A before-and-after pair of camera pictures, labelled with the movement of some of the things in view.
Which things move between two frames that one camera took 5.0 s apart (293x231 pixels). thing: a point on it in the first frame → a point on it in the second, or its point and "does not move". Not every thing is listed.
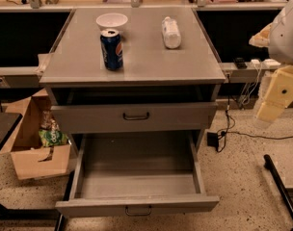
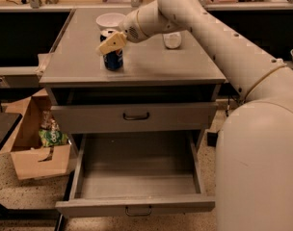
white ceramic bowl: x=111 y=21 does not move
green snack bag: x=50 y=138 does not move
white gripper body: x=286 y=38 → x=129 y=27
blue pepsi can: x=112 y=46 does not move
